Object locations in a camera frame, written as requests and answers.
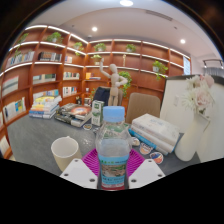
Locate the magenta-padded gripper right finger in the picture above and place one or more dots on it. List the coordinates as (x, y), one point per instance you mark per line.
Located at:
(146, 173)

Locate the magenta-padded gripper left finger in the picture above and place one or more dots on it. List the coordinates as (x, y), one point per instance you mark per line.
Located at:
(77, 173)

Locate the clear blue-capped water bottle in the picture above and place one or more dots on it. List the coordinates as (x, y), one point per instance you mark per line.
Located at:
(113, 143)

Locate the small round sticker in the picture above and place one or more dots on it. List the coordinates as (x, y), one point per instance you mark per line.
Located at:
(135, 141)
(87, 126)
(145, 148)
(156, 157)

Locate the cream cup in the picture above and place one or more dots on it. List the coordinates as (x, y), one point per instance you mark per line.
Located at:
(65, 151)

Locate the white book stack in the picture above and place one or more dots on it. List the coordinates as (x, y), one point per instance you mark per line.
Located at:
(155, 131)

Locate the white pitcher vase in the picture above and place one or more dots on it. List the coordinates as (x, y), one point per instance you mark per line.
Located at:
(190, 140)

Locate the dark magazine stack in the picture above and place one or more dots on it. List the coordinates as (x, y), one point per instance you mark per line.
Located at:
(74, 115)

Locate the tall green-white carton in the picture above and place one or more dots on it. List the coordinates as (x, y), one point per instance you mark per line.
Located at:
(97, 113)

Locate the beige chair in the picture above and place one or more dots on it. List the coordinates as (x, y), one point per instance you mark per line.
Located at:
(143, 105)

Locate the colourful book stack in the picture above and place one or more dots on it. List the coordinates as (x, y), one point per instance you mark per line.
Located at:
(45, 108)

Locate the dark chair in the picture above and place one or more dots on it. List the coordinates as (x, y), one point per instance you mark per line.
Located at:
(101, 96)

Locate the pale pink flower bouquet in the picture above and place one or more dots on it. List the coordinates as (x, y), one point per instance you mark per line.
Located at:
(200, 96)

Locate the wooden artist mannequin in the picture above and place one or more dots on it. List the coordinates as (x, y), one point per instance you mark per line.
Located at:
(115, 83)

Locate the wooden shelf unit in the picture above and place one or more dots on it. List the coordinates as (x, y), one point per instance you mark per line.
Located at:
(43, 70)

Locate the round recessed ceiling light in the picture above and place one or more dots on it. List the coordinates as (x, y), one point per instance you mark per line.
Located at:
(182, 41)
(94, 29)

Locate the ceiling air vent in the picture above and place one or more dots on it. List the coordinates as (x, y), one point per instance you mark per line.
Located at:
(159, 15)

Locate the black track light rail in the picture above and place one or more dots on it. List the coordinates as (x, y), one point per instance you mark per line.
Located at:
(213, 61)

